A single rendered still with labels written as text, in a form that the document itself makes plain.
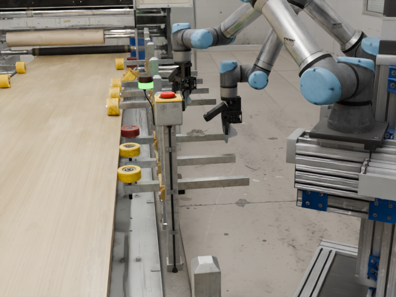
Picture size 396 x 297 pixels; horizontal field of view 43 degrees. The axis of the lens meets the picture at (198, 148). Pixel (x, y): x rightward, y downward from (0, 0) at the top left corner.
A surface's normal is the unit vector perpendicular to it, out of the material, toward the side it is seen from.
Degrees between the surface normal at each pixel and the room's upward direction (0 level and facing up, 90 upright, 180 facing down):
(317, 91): 95
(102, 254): 0
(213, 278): 90
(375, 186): 90
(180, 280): 0
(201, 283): 90
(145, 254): 0
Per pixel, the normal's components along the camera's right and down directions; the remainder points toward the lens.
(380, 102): -0.44, 0.30
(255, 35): 0.07, 0.32
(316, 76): -0.70, 0.33
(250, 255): -0.02, -0.95
